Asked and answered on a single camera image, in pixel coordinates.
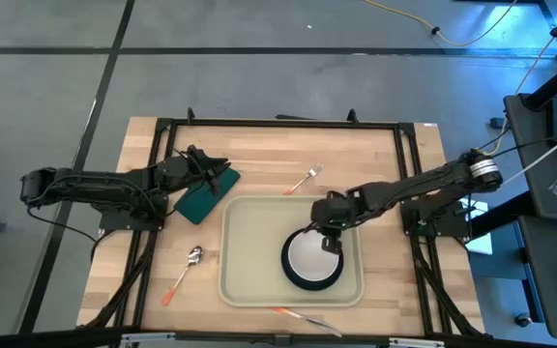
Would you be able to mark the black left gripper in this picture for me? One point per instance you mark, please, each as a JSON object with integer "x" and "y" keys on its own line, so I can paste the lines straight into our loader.
{"x": 182, "y": 171}

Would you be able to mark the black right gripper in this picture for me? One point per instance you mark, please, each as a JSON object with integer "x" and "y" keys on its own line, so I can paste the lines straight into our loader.
{"x": 331, "y": 210}

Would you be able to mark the white ribbed bowl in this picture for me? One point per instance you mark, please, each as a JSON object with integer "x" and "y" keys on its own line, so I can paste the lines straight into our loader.
{"x": 310, "y": 258}

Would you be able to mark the beige plastic tray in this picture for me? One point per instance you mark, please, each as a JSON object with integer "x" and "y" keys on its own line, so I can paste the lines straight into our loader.
{"x": 249, "y": 251}

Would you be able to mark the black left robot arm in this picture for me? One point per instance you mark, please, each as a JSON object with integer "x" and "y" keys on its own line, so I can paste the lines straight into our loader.
{"x": 90, "y": 186}

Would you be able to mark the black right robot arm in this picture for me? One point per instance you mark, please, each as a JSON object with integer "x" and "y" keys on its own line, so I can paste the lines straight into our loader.
{"x": 419, "y": 181}

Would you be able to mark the white paper sheet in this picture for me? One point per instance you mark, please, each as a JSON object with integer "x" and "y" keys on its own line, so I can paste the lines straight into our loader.
{"x": 481, "y": 244}

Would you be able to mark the small blue box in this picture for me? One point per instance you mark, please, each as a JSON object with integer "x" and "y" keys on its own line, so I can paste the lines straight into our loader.
{"x": 496, "y": 123}

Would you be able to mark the black caster wheel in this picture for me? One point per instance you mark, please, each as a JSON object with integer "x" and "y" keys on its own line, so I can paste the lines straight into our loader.
{"x": 523, "y": 320}

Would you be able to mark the dark grey desk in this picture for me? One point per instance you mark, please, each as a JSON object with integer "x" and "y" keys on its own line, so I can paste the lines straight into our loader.
{"x": 544, "y": 290}
{"x": 535, "y": 183}

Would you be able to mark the black stand leg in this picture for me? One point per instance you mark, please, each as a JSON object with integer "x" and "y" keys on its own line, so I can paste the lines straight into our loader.
{"x": 556, "y": 84}

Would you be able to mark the black aluminium table frame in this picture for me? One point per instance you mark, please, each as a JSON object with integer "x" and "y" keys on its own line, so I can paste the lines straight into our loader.
{"x": 283, "y": 124}

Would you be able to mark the silver metal bracket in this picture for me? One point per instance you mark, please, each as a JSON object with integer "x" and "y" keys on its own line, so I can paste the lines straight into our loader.
{"x": 148, "y": 339}
{"x": 416, "y": 342}

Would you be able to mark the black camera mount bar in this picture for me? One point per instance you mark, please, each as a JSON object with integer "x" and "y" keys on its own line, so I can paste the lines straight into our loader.
{"x": 41, "y": 340}

